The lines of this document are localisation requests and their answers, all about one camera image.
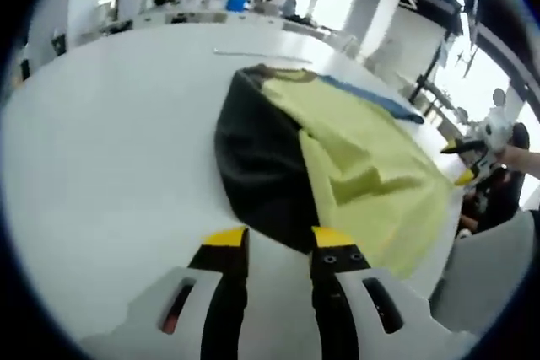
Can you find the white workbench counter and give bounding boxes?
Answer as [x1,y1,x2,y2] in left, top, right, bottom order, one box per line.
[79,9,359,40]

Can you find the yellow blue black garment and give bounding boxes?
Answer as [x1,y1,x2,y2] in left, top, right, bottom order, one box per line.
[213,63,459,281]

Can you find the white template strip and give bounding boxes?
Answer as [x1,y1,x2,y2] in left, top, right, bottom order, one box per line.
[213,46,316,66]

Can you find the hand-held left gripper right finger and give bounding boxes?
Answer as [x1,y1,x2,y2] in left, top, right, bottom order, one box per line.
[310,225,449,360]

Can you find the black bin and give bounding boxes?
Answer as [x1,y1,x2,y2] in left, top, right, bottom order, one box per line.
[51,32,68,57]

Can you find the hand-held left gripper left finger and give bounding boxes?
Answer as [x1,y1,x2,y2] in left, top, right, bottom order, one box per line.
[82,226,251,360]

